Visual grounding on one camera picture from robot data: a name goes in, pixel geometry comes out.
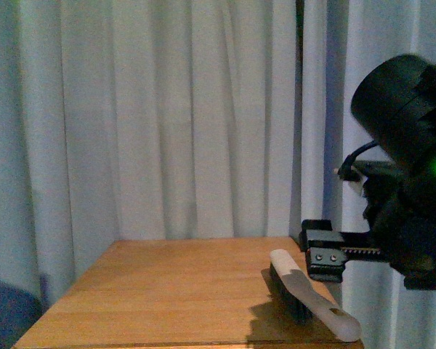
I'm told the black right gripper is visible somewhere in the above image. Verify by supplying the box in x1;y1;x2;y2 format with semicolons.
300;175;436;291

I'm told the white hand brush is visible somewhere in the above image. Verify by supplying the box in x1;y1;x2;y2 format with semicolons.
270;249;361;342

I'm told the wooden dresser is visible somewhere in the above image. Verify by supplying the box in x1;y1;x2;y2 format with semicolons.
16;237;345;348

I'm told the light grey curtain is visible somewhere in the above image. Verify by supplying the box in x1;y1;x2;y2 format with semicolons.
0;0;436;349

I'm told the blue round seat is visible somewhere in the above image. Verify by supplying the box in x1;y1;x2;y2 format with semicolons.
0;282;42;348

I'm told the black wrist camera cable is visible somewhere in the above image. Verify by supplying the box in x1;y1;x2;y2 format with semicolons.
333;140;381;182

